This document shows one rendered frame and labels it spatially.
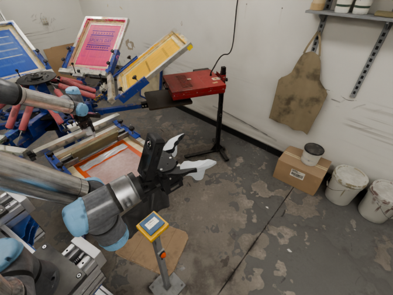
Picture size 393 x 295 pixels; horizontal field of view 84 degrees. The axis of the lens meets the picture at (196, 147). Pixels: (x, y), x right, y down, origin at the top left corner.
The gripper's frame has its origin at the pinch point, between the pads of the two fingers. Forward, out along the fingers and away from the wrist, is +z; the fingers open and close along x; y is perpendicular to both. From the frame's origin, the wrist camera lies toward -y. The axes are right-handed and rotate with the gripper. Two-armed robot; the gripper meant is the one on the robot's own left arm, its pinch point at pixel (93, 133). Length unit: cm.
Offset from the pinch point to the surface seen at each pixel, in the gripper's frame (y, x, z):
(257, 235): -76, 111, 113
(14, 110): 27, -74, -2
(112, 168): 3.8, 23.6, 16.8
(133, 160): -11.3, 27.1, 16.9
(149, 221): 13, 76, 15
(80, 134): 2.2, -21.5, 10.1
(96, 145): 1.6, 1.8, 8.9
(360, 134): -199, 144, 41
